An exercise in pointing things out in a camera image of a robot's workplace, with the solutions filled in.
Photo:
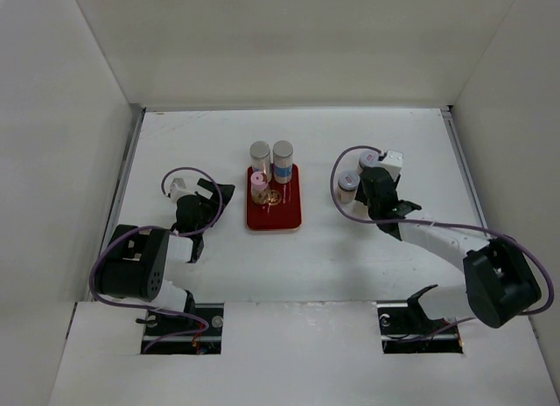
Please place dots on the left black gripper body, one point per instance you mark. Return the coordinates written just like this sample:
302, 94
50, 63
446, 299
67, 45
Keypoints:
211, 211

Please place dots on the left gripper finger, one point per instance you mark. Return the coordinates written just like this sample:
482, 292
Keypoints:
205, 187
221, 194

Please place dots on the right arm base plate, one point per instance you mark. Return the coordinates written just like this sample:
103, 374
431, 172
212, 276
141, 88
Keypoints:
405, 330

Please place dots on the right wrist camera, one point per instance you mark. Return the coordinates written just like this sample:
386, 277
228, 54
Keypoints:
392, 162

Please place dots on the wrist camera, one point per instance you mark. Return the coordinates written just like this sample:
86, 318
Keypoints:
392, 162
177, 189

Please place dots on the red label brown spice jar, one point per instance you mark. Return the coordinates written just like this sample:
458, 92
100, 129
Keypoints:
368, 159

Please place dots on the blue label white bead bottle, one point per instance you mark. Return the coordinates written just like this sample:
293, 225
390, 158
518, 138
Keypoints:
282, 161

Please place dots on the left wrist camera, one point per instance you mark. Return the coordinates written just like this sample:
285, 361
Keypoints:
177, 189

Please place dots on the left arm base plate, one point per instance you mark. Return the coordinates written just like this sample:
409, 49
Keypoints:
167, 335

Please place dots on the silver lid pink bottle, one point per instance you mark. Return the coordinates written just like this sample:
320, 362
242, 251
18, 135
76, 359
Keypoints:
259, 152

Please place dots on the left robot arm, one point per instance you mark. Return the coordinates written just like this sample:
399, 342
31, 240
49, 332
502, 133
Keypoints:
131, 271

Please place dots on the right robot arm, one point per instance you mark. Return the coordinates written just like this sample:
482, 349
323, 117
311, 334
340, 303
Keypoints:
499, 284

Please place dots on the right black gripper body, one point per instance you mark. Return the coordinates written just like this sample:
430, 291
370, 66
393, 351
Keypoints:
360, 196

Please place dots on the red rectangular tray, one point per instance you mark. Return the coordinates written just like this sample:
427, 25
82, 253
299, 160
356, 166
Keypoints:
284, 213

